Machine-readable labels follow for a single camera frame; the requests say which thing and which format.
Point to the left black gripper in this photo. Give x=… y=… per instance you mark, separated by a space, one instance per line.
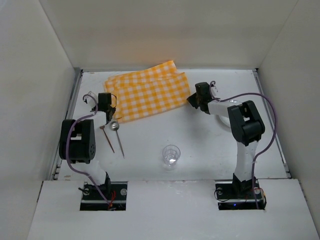
x=109 y=110

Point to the white paper plate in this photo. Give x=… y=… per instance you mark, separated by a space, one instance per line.
x=225 y=120

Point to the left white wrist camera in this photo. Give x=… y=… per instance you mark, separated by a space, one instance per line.
x=91 y=99

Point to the clear plastic cup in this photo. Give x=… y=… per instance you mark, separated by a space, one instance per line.
x=170 y=156

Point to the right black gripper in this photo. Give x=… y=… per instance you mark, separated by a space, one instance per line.
x=196 y=99

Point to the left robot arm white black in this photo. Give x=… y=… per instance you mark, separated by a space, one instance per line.
x=77 y=142

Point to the copper fork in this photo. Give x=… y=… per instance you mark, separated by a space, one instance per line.
x=107 y=138

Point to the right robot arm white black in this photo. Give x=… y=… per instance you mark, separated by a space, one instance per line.
x=246 y=126

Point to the silver spoon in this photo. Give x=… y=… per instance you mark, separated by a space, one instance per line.
x=114 y=126

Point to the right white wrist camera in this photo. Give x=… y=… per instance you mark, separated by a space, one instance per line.
x=213 y=89

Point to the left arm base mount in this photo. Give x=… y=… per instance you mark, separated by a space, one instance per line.
x=114 y=197

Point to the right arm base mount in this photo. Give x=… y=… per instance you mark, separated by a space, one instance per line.
x=228 y=199

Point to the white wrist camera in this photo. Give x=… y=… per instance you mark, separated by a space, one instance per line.
x=91 y=99
x=213 y=89

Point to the yellow white checkered cloth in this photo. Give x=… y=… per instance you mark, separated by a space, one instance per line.
x=145 y=93

